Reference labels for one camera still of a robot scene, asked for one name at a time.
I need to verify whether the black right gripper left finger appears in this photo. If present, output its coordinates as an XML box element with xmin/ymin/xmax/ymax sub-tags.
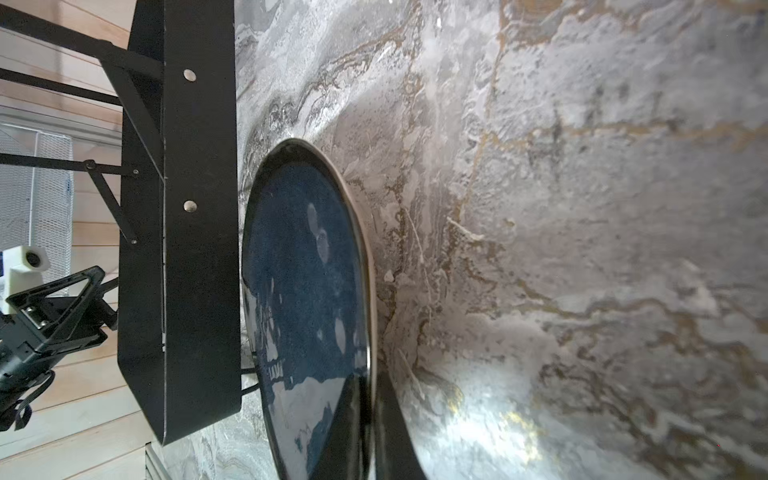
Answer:
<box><xmin>311</xmin><ymin>375</ymin><xmax>363</xmax><ymax>480</ymax></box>

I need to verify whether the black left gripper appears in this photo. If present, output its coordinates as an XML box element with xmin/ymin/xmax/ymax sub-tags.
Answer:
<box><xmin>1</xmin><ymin>266</ymin><xmax>117</xmax><ymax>431</ymax></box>

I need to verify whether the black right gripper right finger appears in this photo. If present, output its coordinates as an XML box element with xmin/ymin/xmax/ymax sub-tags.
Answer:
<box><xmin>373</xmin><ymin>369</ymin><xmax>427</xmax><ymax>480</ymax></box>

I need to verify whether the black wire dish rack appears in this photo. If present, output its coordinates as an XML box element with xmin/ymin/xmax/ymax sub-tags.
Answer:
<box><xmin>1</xmin><ymin>1</ymin><xmax>241</xmax><ymax>445</ymax></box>

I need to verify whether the black round plate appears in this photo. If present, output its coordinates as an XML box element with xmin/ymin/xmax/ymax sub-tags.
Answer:
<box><xmin>241</xmin><ymin>139</ymin><xmax>375</xmax><ymax>479</ymax></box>

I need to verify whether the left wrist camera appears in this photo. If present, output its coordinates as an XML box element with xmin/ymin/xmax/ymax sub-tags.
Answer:
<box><xmin>1</xmin><ymin>246</ymin><xmax>50</xmax><ymax>315</ymax></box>

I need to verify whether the white mesh wall shelf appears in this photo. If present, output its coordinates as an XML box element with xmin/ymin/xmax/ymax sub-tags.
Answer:
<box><xmin>1</xmin><ymin>124</ymin><xmax>74</xmax><ymax>282</ymax></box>

